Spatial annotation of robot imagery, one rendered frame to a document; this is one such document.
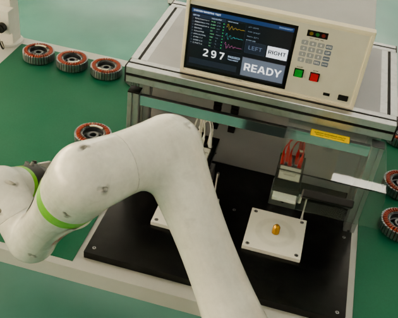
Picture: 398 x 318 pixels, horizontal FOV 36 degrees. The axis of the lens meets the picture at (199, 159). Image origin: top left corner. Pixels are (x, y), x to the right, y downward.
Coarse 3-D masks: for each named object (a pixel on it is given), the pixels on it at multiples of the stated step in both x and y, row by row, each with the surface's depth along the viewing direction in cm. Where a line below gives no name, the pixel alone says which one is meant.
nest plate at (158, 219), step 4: (156, 212) 162; (160, 212) 162; (156, 216) 160; (160, 216) 160; (152, 220) 159; (156, 220) 159; (160, 220) 159; (164, 220) 160; (152, 224) 159; (156, 224) 159; (160, 224) 158; (164, 224) 158; (168, 228) 159
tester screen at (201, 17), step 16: (192, 16) 145; (208, 16) 144; (224, 16) 143; (192, 32) 147; (208, 32) 146; (224, 32) 145; (240, 32) 144; (256, 32) 143; (272, 32) 142; (288, 32) 141; (192, 48) 150; (208, 48) 149; (224, 48) 148; (240, 48) 147; (288, 48) 144; (192, 64) 152; (240, 64) 149; (256, 80) 150
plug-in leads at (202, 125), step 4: (196, 120) 163; (200, 120) 165; (204, 120) 163; (200, 124) 165; (204, 124) 162; (212, 124) 164; (200, 128) 166; (204, 128) 162; (212, 128) 165; (200, 132) 166; (204, 132) 163; (212, 132) 165; (204, 136) 163; (212, 136) 166; (204, 140) 164; (208, 140) 164; (208, 144) 165
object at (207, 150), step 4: (208, 136) 171; (212, 140) 170; (216, 140) 170; (204, 144) 167; (212, 144) 168; (216, 144) 168; (204, 148) 163; (208, 148) 163; (212, 148) 167; (216, 148) 168; (208, 152) 162; (212, 152) 166; (208, 156) 160; (212, 156) 164; (208, 160) 160; (208, 164) 161
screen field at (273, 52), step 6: (246, 42) 145; (252, 42) 145; (246, 48) 146; (252, 48) 146; (258, 48) 145; (264, 48) 145; (270, 48) 145; (276, 48) 144; (258, 54) 146; (264, 54) 146; (270, 54) 146; (276, 54) 145; (282, 54) 145; (282, 60) 146
